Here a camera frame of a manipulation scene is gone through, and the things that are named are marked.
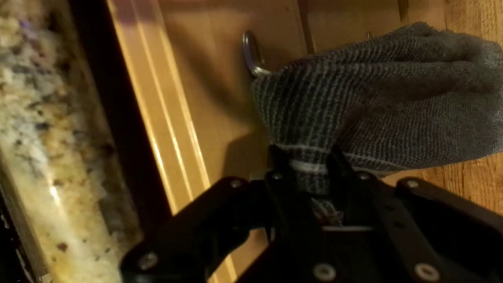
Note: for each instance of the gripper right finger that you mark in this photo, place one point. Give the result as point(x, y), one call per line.
point(440, 220)

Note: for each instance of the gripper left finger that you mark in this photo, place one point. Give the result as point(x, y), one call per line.
point(196, 232)

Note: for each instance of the grey knitted towel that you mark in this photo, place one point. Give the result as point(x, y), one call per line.
point(385, 102)

